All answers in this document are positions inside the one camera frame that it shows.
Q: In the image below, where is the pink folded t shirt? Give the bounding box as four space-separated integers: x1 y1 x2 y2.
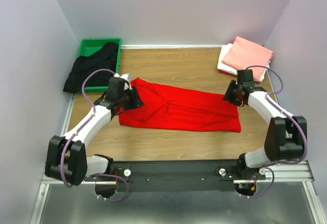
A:
228 36 273 82

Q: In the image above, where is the black t shirt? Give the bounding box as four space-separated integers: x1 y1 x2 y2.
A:
63 41 120 94

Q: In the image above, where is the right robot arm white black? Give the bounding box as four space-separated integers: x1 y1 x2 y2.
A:
219 66 308 179

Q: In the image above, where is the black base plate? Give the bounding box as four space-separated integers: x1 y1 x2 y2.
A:
84 160 266 193

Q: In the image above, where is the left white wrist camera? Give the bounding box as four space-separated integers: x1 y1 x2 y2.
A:
113 73 131 90

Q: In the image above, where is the white folded t shirt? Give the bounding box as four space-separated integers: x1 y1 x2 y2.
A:
217 43 271 84

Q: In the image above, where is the green plastic bin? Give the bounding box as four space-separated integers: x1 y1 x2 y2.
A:
74 38 123 94

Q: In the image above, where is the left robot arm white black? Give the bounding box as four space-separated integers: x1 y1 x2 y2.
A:
44 73 144 187

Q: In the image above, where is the aluminium frame rail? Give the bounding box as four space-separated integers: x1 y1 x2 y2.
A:
41 161 314 184

